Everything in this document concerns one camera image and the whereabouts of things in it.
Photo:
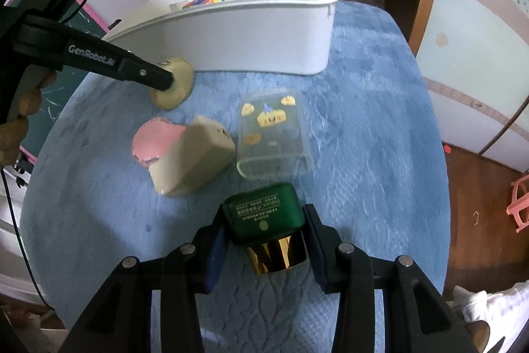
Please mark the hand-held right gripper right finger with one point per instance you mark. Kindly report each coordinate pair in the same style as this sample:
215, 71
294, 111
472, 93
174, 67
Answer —
317, 249

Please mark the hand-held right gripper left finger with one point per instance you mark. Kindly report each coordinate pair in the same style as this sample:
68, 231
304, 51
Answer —
215, 258

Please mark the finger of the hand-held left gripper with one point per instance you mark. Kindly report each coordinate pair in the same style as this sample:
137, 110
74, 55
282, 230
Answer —
151, 74

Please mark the beige oval compact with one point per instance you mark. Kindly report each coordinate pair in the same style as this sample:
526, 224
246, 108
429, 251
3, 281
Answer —
182, 90

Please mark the green bottle with gold cap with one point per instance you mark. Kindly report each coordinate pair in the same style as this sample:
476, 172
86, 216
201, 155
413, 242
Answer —
260, 212

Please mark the white plastic storage bin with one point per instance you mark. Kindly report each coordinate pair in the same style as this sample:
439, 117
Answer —
248, 34

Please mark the person's left hand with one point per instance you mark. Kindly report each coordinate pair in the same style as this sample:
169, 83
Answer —
31, 103

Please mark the pink round case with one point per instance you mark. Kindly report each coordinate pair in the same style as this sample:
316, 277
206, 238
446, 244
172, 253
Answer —
153, 142

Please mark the beige rectangular box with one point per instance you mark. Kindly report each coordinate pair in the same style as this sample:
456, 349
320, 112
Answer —
194, 158

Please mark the clear case with yellow stickers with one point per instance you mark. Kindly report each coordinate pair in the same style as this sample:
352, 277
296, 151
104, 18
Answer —
272, 154

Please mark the blue fluffy mat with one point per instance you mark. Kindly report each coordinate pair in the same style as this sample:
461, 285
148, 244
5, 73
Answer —
372, 129

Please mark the white shoe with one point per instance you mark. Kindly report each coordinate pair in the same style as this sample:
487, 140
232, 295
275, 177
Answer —
492, 307

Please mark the pink plastic stool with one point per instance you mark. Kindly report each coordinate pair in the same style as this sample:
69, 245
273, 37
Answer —
520, 204

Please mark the pale blue wardrobe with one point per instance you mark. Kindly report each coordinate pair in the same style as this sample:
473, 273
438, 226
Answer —
475, 47

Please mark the green chalkboard with pink frame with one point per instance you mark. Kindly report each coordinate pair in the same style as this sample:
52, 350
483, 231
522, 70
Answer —
62, 105

